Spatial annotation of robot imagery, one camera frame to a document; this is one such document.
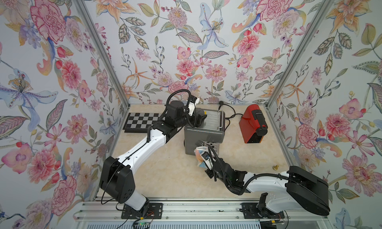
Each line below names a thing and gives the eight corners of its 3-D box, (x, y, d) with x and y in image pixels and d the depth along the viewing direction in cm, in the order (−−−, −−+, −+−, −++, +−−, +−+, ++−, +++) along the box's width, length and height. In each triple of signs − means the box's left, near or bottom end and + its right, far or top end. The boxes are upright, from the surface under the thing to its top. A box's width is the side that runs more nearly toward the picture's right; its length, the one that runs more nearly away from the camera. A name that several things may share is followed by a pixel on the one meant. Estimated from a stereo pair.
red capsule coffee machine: (245, 146, 100) (255, 129, 85) (238, 119, 114) (245, 101, 99) (259, 146, 100) (272, 129, 85) (251, 119, 114) (260, 101, 99)
